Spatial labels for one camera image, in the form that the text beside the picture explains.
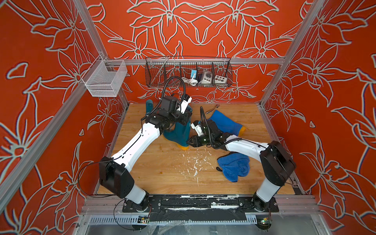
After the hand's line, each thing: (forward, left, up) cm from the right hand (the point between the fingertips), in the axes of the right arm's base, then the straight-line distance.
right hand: (185, 142), depth 83 cm
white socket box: (+39, -23, +17) cm, 48 cm away
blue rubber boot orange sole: (+23, -30, -12) cm, 39 cm away
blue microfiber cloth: (-9, -28, -8) cm, 31 cm away
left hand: (+10, -3, +16) cm, 19 cm away
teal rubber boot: (+5, +3, +1) cm, 6 cm away
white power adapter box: (+36, -14, +20) cm, 43 cm away
